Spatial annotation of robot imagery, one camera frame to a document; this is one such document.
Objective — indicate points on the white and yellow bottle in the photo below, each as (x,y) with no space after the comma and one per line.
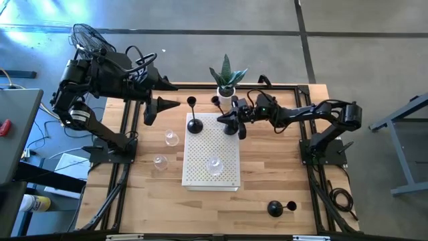
(36,203)

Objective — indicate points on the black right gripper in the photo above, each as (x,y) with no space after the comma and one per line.
(245,112)

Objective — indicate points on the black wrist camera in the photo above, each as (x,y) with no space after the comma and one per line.
(150,114)
(242,131)

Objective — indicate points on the clear ribbed glass candle holder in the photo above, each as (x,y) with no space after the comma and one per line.
(160,162)
(171,138)
(214,166)

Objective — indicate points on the black floor fan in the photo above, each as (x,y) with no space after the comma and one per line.
(85,37)

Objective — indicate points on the grey side table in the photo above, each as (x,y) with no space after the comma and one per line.
(20,140)

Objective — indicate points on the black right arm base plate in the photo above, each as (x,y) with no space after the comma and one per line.
(331,157)

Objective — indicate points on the black metal candlestick holder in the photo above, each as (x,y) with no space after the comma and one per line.
(195,126)
(275,208)
(230,129)

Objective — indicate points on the blue-grey table frame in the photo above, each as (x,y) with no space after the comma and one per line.
(411,189)

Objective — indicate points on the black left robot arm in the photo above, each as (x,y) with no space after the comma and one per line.
(110,77)

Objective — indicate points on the black frame clamp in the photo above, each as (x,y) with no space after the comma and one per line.
(265,80)

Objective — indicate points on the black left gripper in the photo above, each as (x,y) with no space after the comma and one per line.
(148,83)

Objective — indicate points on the white label strip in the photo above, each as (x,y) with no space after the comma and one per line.
(125,237)
(311,238)

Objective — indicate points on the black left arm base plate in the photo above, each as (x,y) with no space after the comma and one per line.
(100,155)

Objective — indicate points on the white paper sheet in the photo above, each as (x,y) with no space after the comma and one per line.
(72,165)

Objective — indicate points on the black floor bar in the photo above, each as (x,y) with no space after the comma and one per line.
(20,74)

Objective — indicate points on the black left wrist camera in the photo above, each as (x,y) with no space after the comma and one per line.
(150,114)

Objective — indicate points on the black desk frame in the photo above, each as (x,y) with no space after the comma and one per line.
(47,174)

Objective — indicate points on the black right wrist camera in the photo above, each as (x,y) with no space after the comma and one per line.
(242,131)

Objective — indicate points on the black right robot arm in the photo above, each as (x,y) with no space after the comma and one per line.
(351,117)

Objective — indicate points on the snake plant in white pot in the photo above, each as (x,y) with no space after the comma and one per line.
(226,72)

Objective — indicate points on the black aluminium table frame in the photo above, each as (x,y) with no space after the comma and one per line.
(200,86)

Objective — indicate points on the white perforated metal shelf riser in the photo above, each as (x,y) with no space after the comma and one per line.
(210,160)

